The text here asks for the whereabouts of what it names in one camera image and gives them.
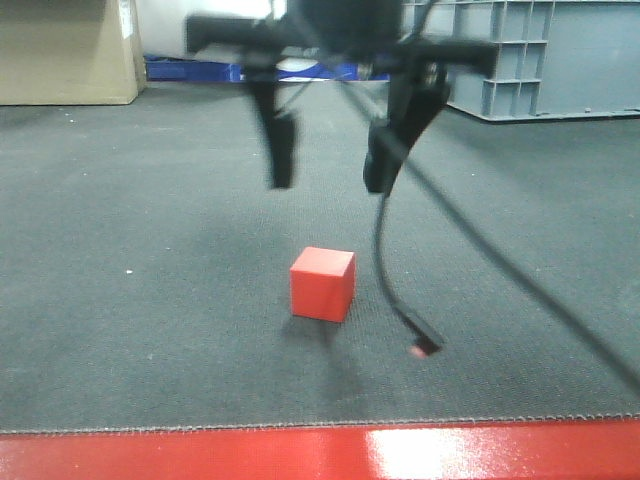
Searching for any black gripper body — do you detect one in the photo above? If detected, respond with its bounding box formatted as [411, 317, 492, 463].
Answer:
[185, 1, 498, 77]

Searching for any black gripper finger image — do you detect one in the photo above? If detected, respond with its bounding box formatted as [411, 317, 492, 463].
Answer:
[247, 75, 297, 189]
[363, 63, 450, 193]

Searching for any red magnetic cube block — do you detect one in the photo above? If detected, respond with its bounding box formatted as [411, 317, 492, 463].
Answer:
[289, 246, 356, 323]

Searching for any blue plastic bin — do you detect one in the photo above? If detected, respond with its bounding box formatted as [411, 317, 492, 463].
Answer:
[144, 55, 389, 83]

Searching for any grey plastic crate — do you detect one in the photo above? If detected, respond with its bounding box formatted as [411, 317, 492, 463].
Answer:
[424, 1, 639, 122]

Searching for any brown cardboard box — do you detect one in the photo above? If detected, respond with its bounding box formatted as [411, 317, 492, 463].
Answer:
[1, 1, 146, 106]

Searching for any black long cable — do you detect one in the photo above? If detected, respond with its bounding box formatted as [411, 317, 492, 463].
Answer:
[339, 79, 640, 396]

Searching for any black cable with connector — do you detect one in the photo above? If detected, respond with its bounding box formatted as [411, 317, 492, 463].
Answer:
[373, 192, 445, 359]

